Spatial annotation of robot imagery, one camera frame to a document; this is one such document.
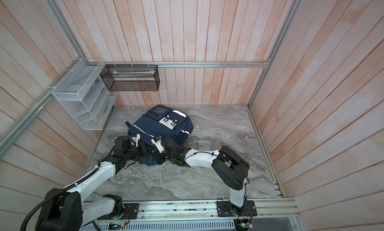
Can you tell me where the light green calculator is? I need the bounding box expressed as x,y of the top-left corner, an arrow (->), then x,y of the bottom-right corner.
198,140 -> 211,152

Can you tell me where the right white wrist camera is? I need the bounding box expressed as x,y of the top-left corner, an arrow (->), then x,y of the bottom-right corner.
151,137 -> 165,154

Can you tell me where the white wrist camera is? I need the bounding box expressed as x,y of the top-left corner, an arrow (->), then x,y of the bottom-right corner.
132,134 -> 141,148
151,137 -> 165,154

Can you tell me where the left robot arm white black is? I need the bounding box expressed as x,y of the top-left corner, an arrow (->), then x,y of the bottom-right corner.
34,135 -> 145,231

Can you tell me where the aluminium front rail frame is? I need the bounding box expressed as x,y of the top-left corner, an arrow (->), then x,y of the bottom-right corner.
81,198 -> 307,231

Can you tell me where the black mesh wall basket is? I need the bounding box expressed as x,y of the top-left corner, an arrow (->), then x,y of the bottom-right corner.
100,64 -> 160,91

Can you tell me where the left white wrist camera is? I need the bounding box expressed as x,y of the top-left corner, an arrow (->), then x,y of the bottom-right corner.
132,134 -> 141,148

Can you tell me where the horizontal aluminium wall rail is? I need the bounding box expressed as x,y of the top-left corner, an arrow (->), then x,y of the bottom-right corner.
103,61 -> 269,68

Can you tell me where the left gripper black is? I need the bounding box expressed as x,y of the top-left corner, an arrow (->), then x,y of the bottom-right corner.
124,141 -> 154,161

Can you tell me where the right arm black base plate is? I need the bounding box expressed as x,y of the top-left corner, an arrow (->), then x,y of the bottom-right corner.
216,200 -> 258,218

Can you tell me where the navy blue student backpack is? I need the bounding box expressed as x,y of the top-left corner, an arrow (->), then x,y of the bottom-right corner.
126,105 -> 194,166

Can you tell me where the white wire mesh shelf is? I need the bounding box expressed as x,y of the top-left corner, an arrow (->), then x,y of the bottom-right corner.
52,58 -> 117,131

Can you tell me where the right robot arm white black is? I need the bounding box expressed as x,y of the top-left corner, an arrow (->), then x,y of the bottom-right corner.
152,137 -> 250,210

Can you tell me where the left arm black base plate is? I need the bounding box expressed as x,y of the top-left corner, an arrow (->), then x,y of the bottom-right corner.
97,203 -> 139,221

